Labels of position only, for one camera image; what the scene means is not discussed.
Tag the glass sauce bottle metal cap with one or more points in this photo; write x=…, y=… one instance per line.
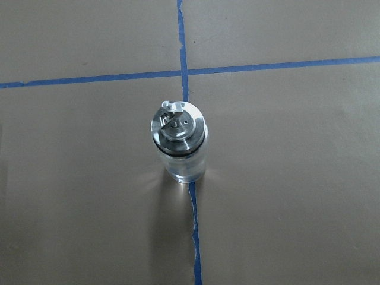
x=180, y=134

